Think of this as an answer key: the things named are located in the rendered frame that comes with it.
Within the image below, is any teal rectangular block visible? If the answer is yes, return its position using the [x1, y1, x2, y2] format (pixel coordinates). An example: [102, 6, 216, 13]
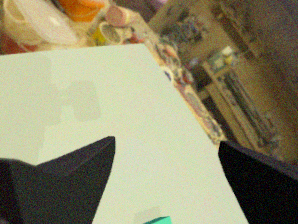
[142, 216, 172, 224]

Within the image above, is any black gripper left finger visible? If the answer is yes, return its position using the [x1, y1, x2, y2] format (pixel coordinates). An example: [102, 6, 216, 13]
[0, 136, 115, 224]

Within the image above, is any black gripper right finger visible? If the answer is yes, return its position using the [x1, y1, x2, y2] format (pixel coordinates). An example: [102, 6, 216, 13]
[218, 140, 298, 224]

